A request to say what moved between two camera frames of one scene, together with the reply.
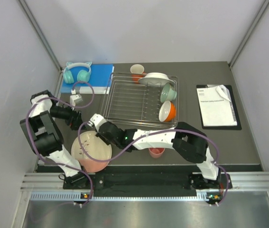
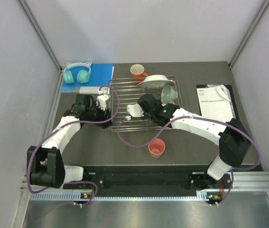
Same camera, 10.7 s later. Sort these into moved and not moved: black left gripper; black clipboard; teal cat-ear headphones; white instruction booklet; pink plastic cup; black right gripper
Moved: black right gripper; black left gripper
Not moved: white instruction booklet; black clipboard; pink plastic cup; teal cat-ear headphones
